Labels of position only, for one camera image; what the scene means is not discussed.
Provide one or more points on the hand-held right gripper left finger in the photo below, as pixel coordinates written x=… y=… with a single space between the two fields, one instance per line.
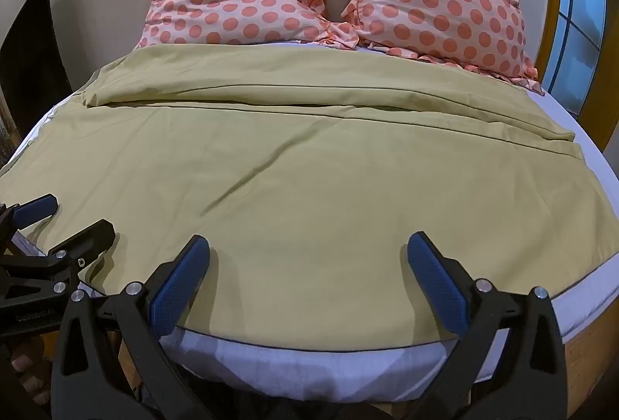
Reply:
x=178 y=287

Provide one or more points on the person's left hand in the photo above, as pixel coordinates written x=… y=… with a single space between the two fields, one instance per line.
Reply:
x=24 y=359

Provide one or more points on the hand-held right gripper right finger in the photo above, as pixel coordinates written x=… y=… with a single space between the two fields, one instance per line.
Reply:
x=437 y=287

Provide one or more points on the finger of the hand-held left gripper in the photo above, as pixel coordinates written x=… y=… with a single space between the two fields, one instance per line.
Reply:
x=84 y=240
x=36 y=209

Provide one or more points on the yellow framed window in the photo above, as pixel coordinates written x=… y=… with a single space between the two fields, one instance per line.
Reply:
x=580 y=13

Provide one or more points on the yellow-green bed sheet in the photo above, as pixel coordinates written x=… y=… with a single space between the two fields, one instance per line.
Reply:
x=309 y=183

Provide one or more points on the bed with white sheet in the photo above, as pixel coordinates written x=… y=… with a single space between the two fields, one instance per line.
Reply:
x=290 y=376

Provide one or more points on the dark wooden door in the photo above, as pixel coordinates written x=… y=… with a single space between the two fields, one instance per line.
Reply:
x=31 y=42

